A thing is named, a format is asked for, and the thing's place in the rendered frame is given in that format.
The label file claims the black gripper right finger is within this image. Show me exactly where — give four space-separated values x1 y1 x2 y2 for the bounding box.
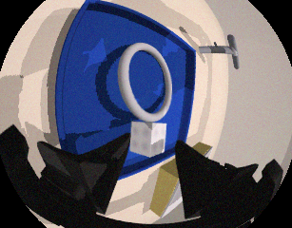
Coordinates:
175 140 259 219

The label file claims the grey metal t-shaped stake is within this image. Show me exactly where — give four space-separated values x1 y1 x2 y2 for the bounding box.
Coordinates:
199 34 241 69

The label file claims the blue tray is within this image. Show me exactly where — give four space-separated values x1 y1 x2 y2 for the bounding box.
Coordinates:
54 0 196 180

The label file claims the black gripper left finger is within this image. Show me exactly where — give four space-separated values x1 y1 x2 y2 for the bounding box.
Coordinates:
37 133 130 214

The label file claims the grey metal ring with small tab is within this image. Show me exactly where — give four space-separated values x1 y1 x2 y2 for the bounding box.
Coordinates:
118 43 172 157

